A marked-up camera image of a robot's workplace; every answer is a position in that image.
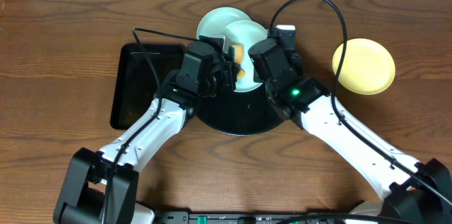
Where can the green yellow sponge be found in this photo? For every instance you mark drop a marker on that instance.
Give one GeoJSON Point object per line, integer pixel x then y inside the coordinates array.
{"type": "Point", "coordinates": [236, 52]}

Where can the yellow plate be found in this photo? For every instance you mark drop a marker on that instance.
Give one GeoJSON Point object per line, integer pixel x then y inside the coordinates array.
{"type": "Point", "coordinates": [368, 67]}

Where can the round black tray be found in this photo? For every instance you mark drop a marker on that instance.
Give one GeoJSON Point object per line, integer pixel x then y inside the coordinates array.
{"type": "Point", "coordinates": [239, 113]}

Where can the light blue plate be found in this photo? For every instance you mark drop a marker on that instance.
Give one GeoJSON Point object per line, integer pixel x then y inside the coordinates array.
{"type": "Point", "coordinates": [213, 23]}
{"type": "Point", "coordinates": [246, 33]}

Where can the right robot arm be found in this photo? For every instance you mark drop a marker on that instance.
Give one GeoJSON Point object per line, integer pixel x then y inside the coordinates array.
{"type": "Point", "coordinates": [411, 192]}

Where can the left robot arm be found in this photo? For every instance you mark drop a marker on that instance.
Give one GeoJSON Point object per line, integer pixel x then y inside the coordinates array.
{"type": "Point", "coordinates": [101, 186]}

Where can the rectangular black tray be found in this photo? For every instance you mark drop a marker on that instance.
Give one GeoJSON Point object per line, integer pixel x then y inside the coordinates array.
{"type": "Point", "coordinates": [135, 85]}

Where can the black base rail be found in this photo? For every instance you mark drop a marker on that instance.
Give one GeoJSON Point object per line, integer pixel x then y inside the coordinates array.
{"type": "Point", "coordinates": [184, 217]}

